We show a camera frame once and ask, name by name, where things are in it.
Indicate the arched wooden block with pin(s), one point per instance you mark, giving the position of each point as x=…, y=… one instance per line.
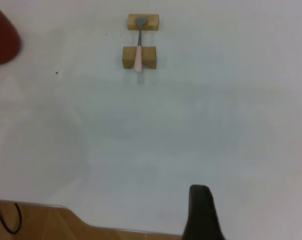
x=128, y=57

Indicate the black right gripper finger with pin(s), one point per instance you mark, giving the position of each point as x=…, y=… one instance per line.
x=202, y=215

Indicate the red ceramic mug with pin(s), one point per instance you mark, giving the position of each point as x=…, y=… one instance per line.
x=3, y=42

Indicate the flat wooden block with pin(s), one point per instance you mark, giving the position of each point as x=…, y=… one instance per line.
x=153, y=22

